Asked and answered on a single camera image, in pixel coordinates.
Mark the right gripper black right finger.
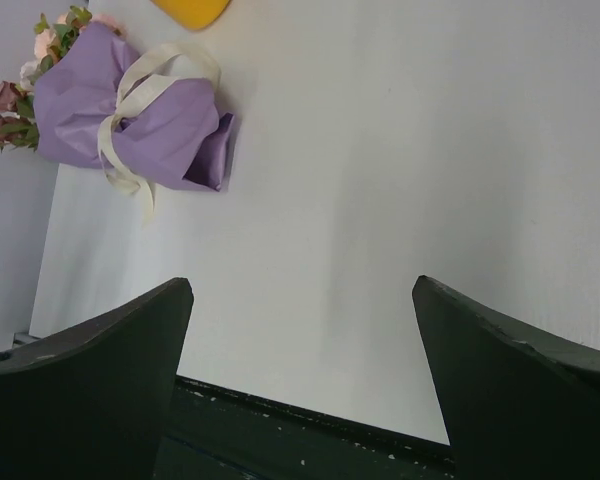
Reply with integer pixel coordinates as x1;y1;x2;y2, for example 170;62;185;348
412;276;600;479

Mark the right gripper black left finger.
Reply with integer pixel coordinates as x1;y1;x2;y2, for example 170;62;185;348
0;278;194;479

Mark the purple pink wrapping paper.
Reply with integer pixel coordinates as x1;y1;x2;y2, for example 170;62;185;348
33;22;234;195

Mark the pink artificial flower bunch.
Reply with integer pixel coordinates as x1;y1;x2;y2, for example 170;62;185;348
0;5;126;152

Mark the cream ribbon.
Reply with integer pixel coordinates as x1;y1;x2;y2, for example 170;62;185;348
97;41;221;224

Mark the yellow cylindrical vase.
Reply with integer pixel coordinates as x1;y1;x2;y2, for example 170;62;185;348
152;0;230;31

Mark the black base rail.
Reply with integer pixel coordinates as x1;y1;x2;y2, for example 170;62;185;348
153;377;457;480

